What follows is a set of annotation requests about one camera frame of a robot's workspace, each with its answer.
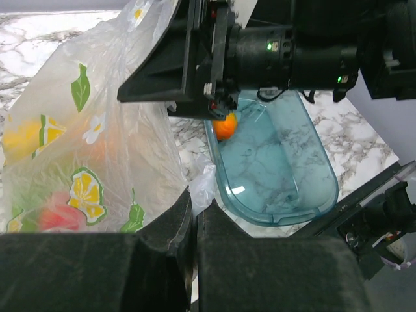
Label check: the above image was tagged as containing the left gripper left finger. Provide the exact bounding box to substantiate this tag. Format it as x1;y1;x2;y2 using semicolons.
1;190;193;311

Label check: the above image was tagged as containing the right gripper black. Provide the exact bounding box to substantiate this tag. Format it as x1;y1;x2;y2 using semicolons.
117;1;294;120

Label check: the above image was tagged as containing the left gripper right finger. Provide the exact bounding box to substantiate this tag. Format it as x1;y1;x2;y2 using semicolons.
196;203;371;311

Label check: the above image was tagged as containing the orange green fake mango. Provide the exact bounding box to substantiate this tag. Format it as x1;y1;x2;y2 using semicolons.
213;112;238;141

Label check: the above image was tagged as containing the translucent printed plastic bag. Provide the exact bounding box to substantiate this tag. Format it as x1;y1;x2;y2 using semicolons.
0;0;217;235

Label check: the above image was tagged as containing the red fake fruit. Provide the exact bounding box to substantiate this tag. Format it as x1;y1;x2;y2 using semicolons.
38;192;86;231

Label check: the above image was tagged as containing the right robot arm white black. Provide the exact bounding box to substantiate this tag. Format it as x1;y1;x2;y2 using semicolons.
118;1;415;120

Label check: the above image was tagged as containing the teal transparent plastic tray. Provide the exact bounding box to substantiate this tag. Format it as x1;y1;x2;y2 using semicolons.
204;91;339;227

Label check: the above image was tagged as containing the black mounting base rail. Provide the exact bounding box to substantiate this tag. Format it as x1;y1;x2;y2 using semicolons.
295;162;415;280

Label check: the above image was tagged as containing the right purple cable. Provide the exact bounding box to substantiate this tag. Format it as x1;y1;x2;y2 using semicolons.
380;253;416;271

